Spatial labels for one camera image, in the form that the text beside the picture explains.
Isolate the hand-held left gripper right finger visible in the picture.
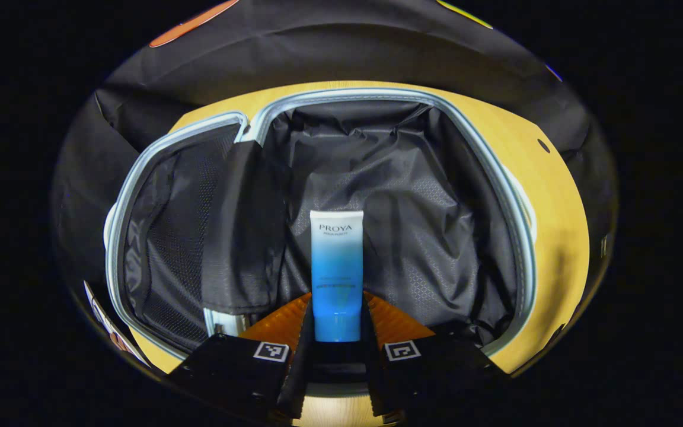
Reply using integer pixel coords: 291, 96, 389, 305
360, 291, 511, 419

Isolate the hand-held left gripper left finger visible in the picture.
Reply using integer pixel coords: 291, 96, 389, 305
167, 292, 317, 423

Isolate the blue and white cream tube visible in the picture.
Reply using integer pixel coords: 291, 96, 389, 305
309, 210, 365, 343

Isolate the white equipment with cables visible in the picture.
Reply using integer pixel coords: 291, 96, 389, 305
84, 280, 152, 368

